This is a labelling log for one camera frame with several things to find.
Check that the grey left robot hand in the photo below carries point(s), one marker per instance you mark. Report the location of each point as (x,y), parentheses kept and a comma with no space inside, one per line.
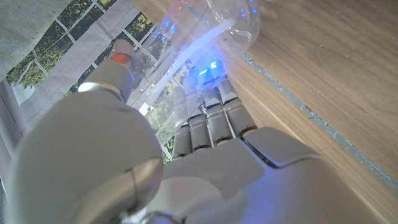
(217,180)

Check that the clear pump dispenser bottle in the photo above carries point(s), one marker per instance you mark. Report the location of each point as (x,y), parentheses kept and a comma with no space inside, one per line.
(186,37)

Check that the printed window backdrop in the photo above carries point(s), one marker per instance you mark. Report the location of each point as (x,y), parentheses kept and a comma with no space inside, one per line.
(62,46)

